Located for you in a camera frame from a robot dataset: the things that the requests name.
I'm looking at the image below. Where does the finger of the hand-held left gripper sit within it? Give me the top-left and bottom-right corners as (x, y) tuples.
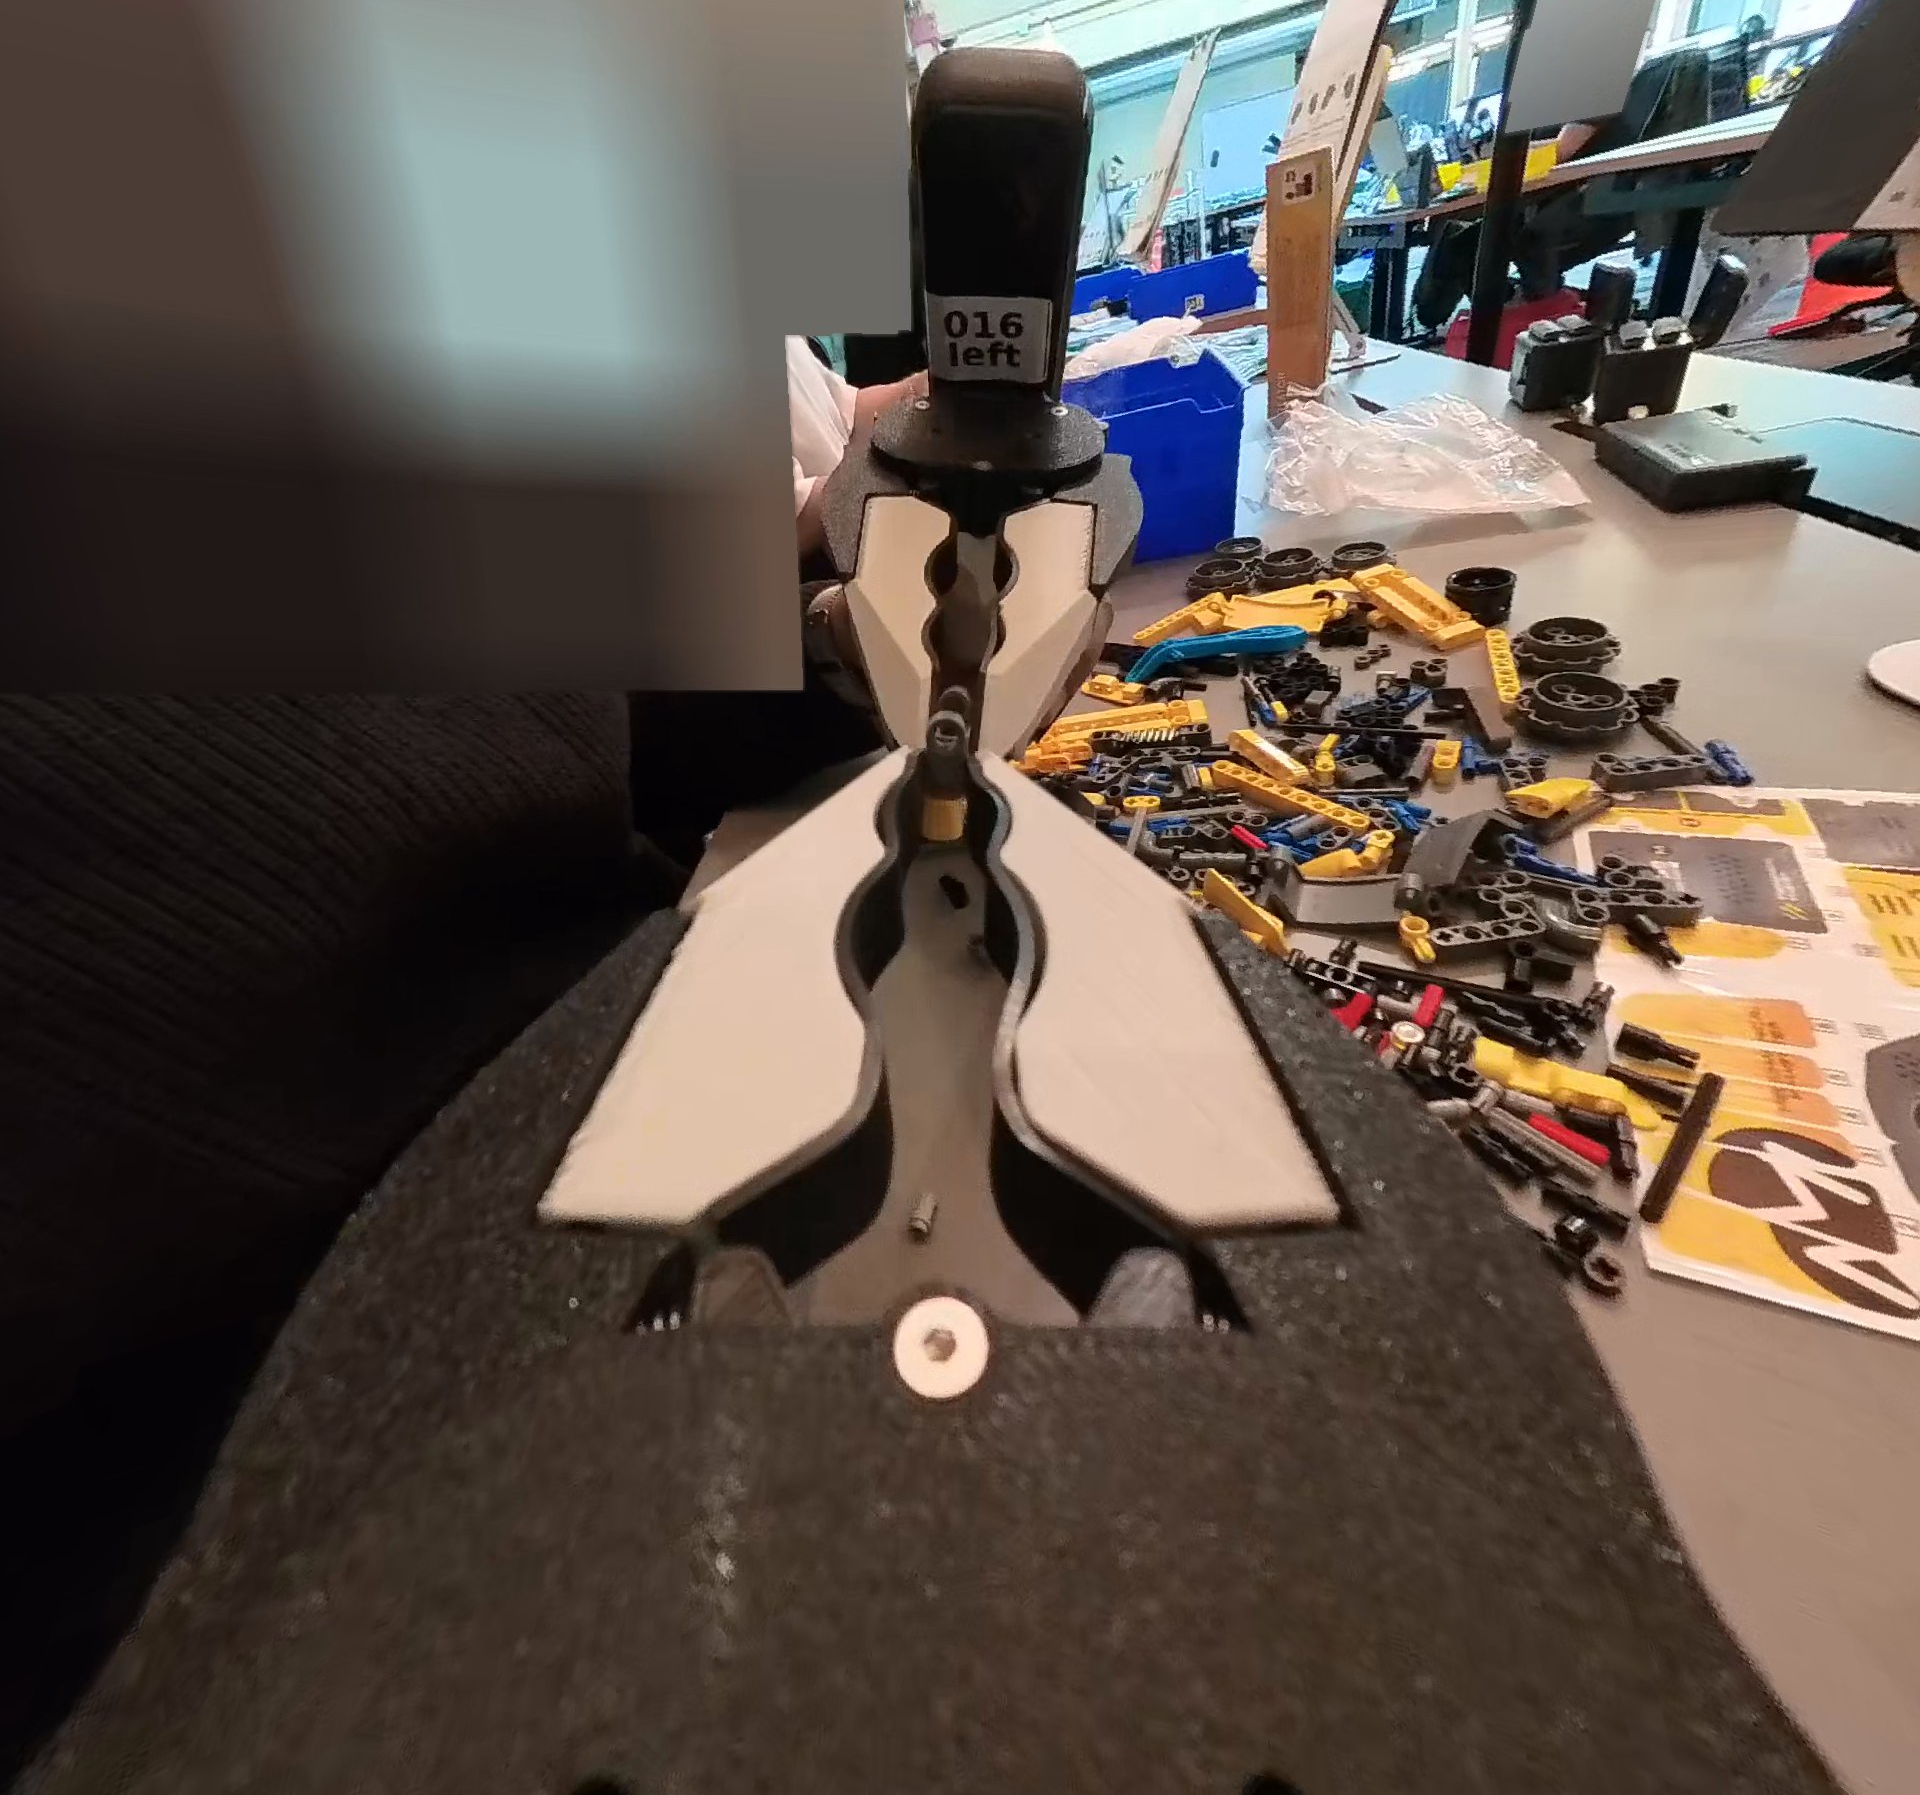
(971, 501), (1111, 763)
(846, 497), (964, 753)

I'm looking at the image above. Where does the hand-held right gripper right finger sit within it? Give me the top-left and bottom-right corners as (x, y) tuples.
(971, 749), (1344, 1244)

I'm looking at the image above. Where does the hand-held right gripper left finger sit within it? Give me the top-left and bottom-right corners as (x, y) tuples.
(533, 745), (920, 1248)

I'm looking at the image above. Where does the blue bin with square tag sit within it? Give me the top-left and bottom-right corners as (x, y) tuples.
(1061, 337), (1251, 569)

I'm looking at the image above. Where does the blue plastic bin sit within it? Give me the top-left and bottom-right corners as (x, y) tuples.
(1072, 248), (1261, 325)

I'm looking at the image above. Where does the wooden board with tags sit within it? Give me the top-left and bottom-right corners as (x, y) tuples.
(1263, 0), (1464, 420)

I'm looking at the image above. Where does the pile of toy building pieces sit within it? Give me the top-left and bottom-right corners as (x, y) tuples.
(1012, 535), (1726, 1293)

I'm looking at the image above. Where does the clear plastic bag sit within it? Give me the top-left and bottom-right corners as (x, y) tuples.
(1259, 393), (1592, 519)

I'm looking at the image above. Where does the black charger block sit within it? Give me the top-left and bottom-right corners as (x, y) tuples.
(1507, 313), (1595, 417)
(1593, 313), (1697, 427)

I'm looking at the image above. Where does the yellow grey sticker sheet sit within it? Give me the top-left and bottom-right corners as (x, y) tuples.
(1575, 781), (1920, 1343)

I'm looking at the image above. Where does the flat black case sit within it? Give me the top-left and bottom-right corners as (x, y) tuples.
(1593, 403), (1819, 519)

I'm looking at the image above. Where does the red chair seat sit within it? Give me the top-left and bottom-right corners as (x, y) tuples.
(1770, 268), (1920, 345)

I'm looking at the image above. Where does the black metal post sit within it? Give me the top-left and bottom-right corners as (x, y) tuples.
(1462, 0), (1572, 372)

